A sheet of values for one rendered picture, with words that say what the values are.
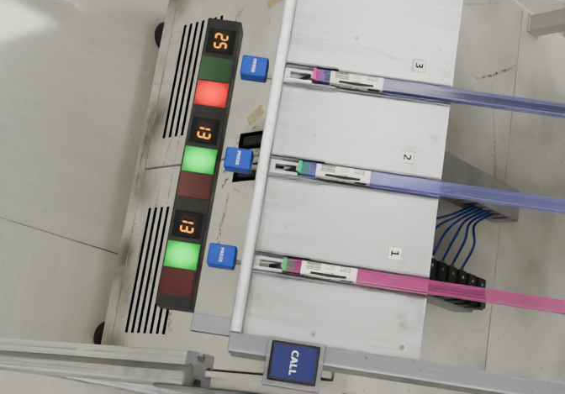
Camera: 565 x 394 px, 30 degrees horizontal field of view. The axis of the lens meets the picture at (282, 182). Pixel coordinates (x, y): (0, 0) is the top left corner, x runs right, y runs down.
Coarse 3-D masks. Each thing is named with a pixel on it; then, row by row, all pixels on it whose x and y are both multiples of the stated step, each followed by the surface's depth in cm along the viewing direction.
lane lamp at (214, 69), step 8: (208, 56) 122; (208, 64) 122; (216, 64) 122; (224, 64) 121; (232, 64) 121; (200, 72) 121; (208, 72) 121; (216, 72) 121; (224, 72) 121; (208, 80) 121; (216, 80) 121; (224, 80) 121
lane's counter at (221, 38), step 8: (216, 32) 123; (224, 32) 123; (232, 32) 123; (208, 40) 122; (216, 40) 122; (224, 40) 122; (232, 40) 122; (208, 48) 122; (216, 48) 122; (224, 48) 122; (232, 48) 122
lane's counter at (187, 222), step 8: (176, 216) 117; (184, 216) 117; (192, 216) 117; (200, 216) 117; (176, 224) 117; (184, 224) 117; (192, 224) 117; (200, 224) 117; (176, 232) 116; (184, 232) 116; (192, 232) 116; (200, 232) 116
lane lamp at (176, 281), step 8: (168, 272) 115; (176, 272) 115; (184, 272) 115; (192, 272) 115; (168, 280) 115; (176, 280) 115; (184, 280) 115; (192, 280) 115; (160, 288) 115; (168, 288) 115; (176, 288) 115; (184, 288) 115; (192, 288) 115; (184, 296) 115
